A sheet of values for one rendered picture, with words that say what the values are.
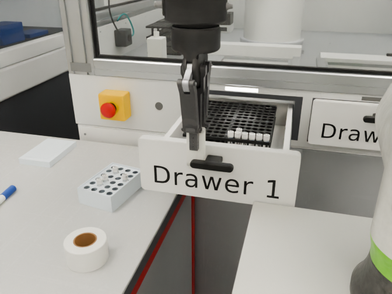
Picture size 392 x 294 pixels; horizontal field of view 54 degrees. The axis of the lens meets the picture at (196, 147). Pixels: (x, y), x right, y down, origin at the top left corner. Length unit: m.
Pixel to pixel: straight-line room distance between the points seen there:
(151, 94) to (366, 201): 0.61
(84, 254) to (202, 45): 0.37
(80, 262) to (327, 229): 0.40
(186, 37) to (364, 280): 0.39
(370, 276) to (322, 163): 0.53
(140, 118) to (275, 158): 0.49
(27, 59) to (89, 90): 0.48
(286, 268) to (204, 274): 0.74
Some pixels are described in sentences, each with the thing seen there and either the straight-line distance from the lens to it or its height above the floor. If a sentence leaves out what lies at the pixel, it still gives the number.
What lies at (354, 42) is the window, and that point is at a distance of 0.94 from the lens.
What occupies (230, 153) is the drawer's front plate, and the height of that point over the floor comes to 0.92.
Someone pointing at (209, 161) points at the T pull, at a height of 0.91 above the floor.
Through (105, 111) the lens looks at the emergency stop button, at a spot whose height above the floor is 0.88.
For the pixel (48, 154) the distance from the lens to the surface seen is 1.05.
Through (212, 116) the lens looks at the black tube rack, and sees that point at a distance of 0.88.
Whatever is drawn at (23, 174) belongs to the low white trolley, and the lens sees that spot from 1.01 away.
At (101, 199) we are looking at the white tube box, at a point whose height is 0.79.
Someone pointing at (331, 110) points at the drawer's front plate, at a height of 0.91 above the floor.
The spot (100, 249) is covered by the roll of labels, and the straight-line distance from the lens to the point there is 0.66.
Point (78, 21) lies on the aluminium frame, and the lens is 1.06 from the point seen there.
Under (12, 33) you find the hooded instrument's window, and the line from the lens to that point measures 1.50.
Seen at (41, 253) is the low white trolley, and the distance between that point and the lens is 0.74.
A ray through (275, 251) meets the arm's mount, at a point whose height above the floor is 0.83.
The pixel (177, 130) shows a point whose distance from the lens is 0.84.
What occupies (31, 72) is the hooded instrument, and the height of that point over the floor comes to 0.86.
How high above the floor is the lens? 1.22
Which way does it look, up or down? 26 degrees down
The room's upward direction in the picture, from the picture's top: straight up
